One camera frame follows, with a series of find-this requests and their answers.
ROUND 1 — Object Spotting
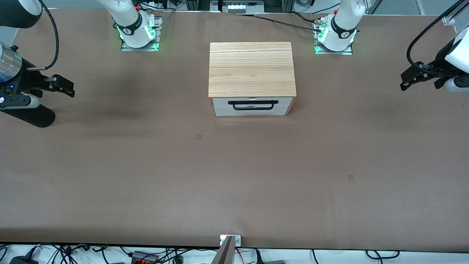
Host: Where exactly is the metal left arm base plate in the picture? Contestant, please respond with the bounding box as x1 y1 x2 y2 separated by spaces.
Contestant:
314 19 354 56

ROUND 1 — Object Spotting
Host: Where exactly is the aluminium corner profile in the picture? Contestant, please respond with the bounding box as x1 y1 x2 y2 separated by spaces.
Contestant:
442 4 463 26

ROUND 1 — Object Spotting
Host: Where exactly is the black power adapter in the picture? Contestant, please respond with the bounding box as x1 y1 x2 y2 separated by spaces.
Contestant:
9 255 39 264

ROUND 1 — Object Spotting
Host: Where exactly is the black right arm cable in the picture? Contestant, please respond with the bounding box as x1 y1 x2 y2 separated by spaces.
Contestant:
27 0 60 71

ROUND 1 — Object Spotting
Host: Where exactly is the long black table cable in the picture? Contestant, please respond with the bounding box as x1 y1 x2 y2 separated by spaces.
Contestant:
236 14 324 33

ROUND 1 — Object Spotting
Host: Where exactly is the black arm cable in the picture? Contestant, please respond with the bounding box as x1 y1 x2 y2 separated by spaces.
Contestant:
406 0 466 76
27 0 60 71

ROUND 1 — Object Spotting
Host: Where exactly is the white power strip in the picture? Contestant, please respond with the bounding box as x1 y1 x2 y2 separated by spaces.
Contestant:
220 0 265 14

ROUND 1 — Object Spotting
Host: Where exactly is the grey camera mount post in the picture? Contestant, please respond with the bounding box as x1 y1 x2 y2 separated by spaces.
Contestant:
211 236 235 264

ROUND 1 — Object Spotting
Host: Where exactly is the white drawer with black handle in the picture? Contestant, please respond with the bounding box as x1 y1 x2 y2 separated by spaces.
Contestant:
212 97 294 117

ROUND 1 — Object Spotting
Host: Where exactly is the black cylindrical vase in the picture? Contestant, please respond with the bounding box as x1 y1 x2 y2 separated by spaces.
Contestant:
0 104 56 128

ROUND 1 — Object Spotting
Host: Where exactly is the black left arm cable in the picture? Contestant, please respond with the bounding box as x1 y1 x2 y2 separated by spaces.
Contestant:
406 0 466 76

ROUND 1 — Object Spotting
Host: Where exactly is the light wooden cabinet box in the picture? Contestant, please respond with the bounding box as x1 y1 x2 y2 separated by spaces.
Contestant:
208 42 296 117

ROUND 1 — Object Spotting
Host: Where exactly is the silver metal clamp bracket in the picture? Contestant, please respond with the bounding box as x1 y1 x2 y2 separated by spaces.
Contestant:
220 235 242 247

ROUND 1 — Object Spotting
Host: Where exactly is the black box with red buttons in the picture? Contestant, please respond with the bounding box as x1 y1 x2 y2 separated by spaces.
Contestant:
131 251 159 264

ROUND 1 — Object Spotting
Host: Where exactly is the looped black floor cable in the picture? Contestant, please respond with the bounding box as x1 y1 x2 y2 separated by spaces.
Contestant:
365 250 400 260

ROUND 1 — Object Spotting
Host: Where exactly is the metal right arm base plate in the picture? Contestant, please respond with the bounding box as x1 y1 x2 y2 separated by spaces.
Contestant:
121 16 163 52

